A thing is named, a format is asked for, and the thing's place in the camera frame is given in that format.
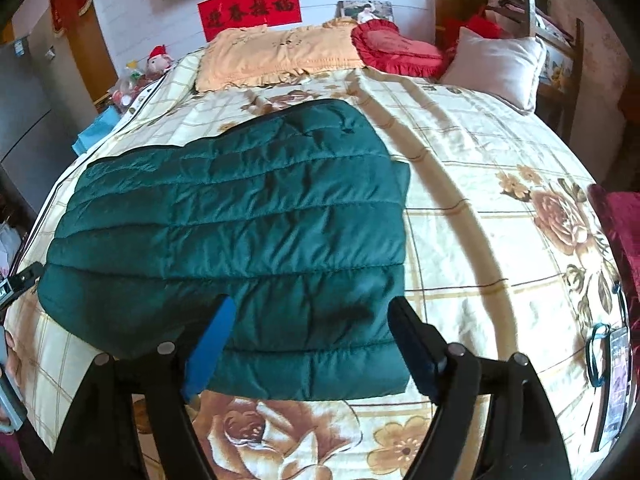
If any dark green puffer jacket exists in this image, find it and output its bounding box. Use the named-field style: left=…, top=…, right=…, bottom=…
left=37, top=100, right=410, bottom=401

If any cream floral bed quilt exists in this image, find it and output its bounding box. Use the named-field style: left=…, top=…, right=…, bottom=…
left=20, top=54, right=620, bottom=479

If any dark red velvet cloth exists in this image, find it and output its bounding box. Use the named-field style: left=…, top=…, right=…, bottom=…
left=587, top=183, right=640, bottom=361

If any grey refrigerator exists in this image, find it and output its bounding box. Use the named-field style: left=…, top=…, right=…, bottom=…
left=1, top=36, right=76, bottom=217

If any blue box beside bed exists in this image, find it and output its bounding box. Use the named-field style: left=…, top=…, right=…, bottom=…
left=72, top=105, right=120, bottom=156

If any white satin pillow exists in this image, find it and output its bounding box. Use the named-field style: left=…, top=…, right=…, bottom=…
left=439, top=27, right=547, bottom=114

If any plush doll with red hat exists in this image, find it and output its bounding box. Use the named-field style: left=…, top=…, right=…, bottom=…
left=145, top=44, right=174, bottom=80

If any orange fringed pillow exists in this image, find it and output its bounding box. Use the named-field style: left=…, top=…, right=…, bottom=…
left=195, top=18, right=364, bottom=92

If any red heart-shaped cushion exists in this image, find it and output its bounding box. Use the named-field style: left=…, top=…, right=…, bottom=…
left=352, top=20, right=449, bottom=79

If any framed photo on headboard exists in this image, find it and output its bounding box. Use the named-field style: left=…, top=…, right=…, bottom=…
left=337, top=0, right=394, bottom=24

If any red banner with characters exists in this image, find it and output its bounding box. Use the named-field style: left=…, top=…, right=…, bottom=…
left=198, top=0, right=303, bottom=42

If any booklet with lanyard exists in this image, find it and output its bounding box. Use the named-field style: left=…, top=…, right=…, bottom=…
left=586, top=323, right=630, bottom=452

